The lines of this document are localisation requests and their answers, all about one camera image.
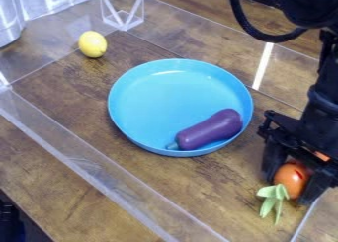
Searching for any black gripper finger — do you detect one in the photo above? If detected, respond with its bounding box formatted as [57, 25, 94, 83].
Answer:
[296, 168, 338, 205]
[261, 138, 286, 183]

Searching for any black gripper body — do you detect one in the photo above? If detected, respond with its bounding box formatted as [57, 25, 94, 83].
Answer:
[257, 86, 338, 168]

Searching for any orange toy carrot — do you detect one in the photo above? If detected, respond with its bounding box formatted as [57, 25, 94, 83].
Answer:
[256, 160, 314, 223]

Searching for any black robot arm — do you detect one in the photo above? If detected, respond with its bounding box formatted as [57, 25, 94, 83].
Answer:
[259, 0, 338, 204]

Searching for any blue round tray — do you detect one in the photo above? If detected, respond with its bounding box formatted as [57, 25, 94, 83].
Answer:
[106, 58, 253, 157]

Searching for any purple toy eggplant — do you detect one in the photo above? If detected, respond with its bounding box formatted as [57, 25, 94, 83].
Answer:
[167, 109, 243, 151]

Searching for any yellow toy lemon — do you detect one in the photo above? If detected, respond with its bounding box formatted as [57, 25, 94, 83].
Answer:
[77, 31, 106, 58]

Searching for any grey white curtain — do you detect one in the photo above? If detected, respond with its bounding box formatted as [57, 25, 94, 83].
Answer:
[0, 0, 89, 48]

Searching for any black cable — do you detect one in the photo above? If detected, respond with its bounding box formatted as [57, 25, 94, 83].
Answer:
[227, 0, 308, 44]

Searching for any clear acrylic enclosure wall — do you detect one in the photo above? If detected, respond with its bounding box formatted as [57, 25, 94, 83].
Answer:
[0, 0, 338, 242]

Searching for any clear acrylic corner bracket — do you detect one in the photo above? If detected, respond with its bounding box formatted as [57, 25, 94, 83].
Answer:
[98, 0, 144, 32]

